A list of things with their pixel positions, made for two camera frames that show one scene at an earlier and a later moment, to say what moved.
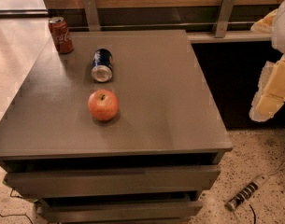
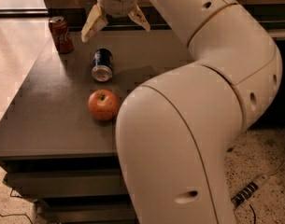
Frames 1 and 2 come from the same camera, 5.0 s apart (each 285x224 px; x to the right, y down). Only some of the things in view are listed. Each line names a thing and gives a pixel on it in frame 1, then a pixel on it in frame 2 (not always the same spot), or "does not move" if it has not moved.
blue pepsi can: (102, 66) does not move
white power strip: (245, 192) does not move
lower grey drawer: (119, 211) does not move
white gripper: (282, 28) → (117, 2)
